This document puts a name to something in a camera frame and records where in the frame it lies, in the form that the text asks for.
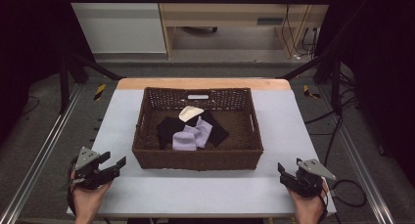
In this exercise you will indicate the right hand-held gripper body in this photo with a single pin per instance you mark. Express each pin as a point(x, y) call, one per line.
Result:
point(310, 178)

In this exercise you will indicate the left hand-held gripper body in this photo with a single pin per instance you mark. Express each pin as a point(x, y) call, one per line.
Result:
point(87, 167)

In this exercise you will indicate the person's right hand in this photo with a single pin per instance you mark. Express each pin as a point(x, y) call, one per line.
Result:
point(308, 206)

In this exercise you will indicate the person's left hand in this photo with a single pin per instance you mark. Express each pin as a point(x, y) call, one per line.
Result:
point(86, 201)

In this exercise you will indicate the pale table cover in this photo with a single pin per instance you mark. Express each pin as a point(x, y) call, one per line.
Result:
point(277, 132)

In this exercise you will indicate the yellow black tape marker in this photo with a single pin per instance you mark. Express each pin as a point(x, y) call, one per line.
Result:
point(310, 92)
point(99, 91)

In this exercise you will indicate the black sock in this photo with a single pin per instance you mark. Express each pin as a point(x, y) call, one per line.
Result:
point(217, 131)
point(168, 127)

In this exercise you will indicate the light purple sock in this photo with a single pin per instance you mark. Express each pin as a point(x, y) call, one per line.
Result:
point(184, 141)
point(204, 131)

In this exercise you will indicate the brown woven basket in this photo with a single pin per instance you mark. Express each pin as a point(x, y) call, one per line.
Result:
point(195, 152)

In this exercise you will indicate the cream white sock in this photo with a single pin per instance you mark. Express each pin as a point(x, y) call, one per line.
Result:
point(190, 113)

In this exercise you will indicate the white cabinet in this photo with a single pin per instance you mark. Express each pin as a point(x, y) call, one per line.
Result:
point(120, 25)

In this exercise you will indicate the wooden desk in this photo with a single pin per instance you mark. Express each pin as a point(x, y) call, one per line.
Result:
point(228, 12)

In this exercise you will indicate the aluminium floor rail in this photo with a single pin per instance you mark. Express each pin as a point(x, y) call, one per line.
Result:
point(359, 165)
point(42, 152)

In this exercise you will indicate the black frame strut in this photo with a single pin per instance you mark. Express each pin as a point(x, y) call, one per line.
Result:
point(94, 67)
point(306, 67)

